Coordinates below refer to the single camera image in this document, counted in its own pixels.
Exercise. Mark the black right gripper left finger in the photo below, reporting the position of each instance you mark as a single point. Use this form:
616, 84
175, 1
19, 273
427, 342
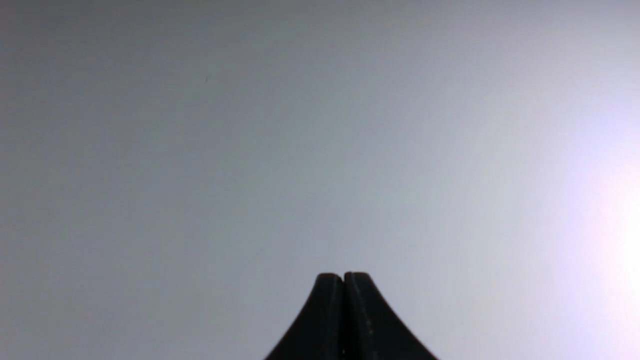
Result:
315, 332

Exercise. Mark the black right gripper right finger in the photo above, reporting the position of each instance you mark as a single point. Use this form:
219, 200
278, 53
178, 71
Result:
371, 328

